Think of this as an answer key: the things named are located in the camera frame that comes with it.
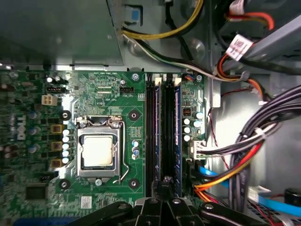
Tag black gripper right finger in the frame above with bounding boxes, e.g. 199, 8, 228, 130
164, 175, 271, 226

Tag CPU socket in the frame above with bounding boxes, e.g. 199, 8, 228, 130
75, 115, 122, 179

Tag RAM slot white latches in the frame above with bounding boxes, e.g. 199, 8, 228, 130
174, 73, 183, 197
153, 73, 163, 189

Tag blue expansion slot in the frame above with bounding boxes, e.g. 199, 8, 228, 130
14, 218, 79, 226

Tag green motherboard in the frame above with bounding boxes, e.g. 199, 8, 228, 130
0, 69, 207, 226

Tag white board power connector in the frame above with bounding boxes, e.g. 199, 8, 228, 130
189, 140, 207, 161

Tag orange red yellow wires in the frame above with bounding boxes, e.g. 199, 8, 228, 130
193, 142, 263, 204
215, 11, 276, 99

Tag black wire bundle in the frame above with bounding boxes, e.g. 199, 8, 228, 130
199, 84, 301, 226

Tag black open PC case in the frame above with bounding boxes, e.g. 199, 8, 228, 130
0, 0, 301, 226

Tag yellow power wire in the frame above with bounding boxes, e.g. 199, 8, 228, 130
122, 0, 204, 40

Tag grey power supply unit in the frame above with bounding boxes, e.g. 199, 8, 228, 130
0, 0, 124, 66

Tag metal locking lever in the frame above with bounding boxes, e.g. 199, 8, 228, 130
109, 119, 130, 185

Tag silver CPU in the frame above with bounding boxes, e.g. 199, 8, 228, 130
83, 136, 113, 167

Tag RAM slot black latches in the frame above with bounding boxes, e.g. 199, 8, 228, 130
145, 73, 156, 197

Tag white four pin socket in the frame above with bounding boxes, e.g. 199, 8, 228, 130
41, 94, 56, 106

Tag grey metal drive cage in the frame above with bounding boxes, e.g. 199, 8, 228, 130
218, 0, 301, 62

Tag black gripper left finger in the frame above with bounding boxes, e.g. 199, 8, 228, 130
70, 180, 168, 226

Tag white wire tag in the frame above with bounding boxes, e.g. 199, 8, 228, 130
225, 33, 252, 62

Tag white green black wires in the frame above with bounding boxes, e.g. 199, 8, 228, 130
122, 35, 246, 82

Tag metal socket cover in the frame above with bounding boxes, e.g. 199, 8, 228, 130
77, 128, 119, 177

